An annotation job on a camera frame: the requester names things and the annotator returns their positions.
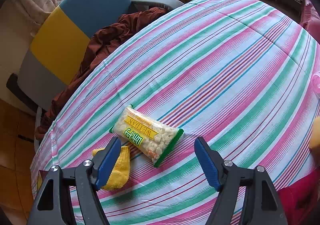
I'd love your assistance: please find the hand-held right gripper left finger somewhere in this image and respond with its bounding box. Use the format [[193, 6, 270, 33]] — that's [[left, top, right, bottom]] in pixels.
[[27, 136, 122, 225]]

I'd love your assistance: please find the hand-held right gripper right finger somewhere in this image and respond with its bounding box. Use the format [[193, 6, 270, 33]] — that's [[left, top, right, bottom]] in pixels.
[[194, 136, 288, 225]]

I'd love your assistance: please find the yellow knitted sock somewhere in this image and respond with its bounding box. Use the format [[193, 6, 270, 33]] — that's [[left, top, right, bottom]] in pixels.
[[92, 145, 131, 191]]

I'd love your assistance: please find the yellow green snack packet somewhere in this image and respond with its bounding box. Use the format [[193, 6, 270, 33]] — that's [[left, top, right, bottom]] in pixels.
[[109, 106, 185, 168]]

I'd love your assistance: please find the red garment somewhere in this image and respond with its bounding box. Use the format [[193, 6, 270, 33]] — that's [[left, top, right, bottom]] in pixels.
[[277, 170, 320, 225]]

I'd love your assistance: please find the black rolled mat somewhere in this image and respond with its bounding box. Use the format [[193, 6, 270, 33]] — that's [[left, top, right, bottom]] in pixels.
[[6, 73, 38, 115]]

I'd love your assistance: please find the brown red blanket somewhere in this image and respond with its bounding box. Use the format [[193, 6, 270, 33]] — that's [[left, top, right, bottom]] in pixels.
[[35, 6, 168, 140]]

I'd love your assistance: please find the grey yellow blue headboard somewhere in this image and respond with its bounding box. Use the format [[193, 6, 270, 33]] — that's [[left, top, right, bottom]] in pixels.
[[17, 0, 132, 111]]

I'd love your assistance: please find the pink patterned garment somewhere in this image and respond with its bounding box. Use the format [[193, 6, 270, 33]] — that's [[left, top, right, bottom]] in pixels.
[[299, 0, 320, 33]]

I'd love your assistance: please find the grey bed rail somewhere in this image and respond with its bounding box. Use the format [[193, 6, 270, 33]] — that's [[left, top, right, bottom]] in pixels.
[[129, 0, 184, 12]]

